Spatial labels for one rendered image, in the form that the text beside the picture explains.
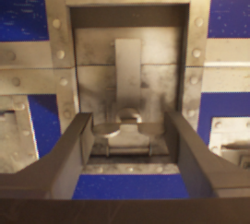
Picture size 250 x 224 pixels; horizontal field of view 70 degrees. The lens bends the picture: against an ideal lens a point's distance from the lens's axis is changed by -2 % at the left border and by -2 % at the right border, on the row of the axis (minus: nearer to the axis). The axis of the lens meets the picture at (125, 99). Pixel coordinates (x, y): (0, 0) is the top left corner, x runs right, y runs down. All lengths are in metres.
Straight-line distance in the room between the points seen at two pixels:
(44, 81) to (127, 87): 0.07
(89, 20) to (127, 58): 0.04
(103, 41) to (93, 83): 0.04
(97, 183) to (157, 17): 0.17
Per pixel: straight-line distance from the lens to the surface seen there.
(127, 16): 0.17
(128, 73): 0.16
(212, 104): 0.18
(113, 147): 0.20
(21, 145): 0.23
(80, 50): 0.18
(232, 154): 0.23
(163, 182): 0.21
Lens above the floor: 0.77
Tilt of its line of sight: 1 degrees down
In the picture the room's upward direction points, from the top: 89 degrees clockwise
